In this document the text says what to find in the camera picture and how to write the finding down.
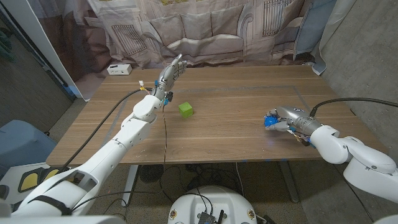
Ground grey table leg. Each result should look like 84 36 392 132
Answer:
278 161 300 203

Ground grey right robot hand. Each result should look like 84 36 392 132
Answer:
264 105 312 133

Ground white table leg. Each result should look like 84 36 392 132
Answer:
121 164 139 207

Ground pale grey hanging cloth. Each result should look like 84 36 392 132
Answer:
312 0 358 76

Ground blue padded chair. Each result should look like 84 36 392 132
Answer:
0 119 57 177

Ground thin left wrist cable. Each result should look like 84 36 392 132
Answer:
161 105 168 169

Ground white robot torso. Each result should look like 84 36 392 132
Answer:
167 185 258 224

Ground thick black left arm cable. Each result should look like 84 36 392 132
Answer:
55 87 155 175

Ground white power box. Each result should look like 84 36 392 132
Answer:
106 63 133 76

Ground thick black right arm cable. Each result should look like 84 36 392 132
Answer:
309 97 398 118

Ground black electronics module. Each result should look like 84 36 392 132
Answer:
197 210 225 224

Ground white partition frame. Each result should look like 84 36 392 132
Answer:
0 0 90 102

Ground white floor mat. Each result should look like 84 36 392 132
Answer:
0 161 74 205

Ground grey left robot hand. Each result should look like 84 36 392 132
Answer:
152 53 188 101

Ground thin wrist cable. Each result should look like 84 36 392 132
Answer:
334 164 376 223
161 105 168 169

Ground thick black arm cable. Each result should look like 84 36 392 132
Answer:
55 87 155 175
309 97 398 118

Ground printed sofa backdrop cloth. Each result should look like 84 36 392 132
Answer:
27 0 338 101

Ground green cube block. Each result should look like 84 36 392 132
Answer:
178 101 194 119

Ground black yellow foot pedal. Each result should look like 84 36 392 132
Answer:
17 167 63 194

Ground black cables under table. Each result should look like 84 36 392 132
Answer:
158 163 246 203

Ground round black floor fan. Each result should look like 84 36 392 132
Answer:
139 164 165 184

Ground thin right wrist cable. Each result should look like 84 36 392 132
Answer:
334 164 376 223

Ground blue spiky stress ball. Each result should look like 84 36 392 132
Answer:
264 114 279 128

